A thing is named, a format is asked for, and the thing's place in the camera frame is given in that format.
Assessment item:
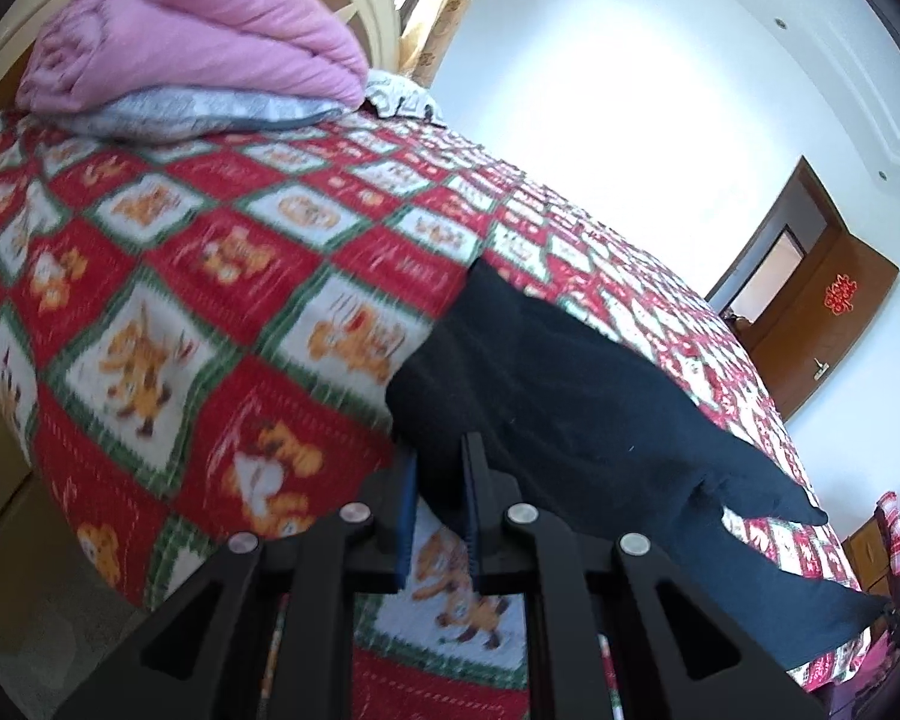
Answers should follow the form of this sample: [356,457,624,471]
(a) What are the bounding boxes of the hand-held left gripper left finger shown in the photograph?
[52,450,421,720]

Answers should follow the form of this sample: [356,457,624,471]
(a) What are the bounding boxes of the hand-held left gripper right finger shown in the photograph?
[461,431,826,720]

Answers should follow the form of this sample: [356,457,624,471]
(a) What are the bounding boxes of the black pants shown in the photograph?
[385,259,890,672]

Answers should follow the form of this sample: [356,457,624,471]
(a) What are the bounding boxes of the red printed bed blanket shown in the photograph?
[0,109,871,720]

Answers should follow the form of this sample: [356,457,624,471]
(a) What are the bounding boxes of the brown wooden door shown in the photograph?
[742,229,900,421]

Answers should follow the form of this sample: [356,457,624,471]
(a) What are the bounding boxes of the wooden cabinet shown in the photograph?
[844,521,897,593]

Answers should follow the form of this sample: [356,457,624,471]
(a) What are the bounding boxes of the black and white patterned pillow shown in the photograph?
[364,69,447,127]

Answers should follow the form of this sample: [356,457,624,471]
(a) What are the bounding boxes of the red door ornament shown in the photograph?
[821,275,858,316]

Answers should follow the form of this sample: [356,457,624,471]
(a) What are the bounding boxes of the grey pillow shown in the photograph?
[60,86,357,143]

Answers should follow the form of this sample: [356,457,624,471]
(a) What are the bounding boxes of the yellow patterned curtain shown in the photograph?
[386,0,507,83]

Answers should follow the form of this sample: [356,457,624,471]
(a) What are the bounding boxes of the cream wooden headboard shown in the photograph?
[0,0,402,113]

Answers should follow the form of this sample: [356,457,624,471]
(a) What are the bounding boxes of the pink folded quilt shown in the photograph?
[15,0,370,117]

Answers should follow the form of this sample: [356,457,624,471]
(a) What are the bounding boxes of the brown door frame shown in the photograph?
[705,156,848,316]

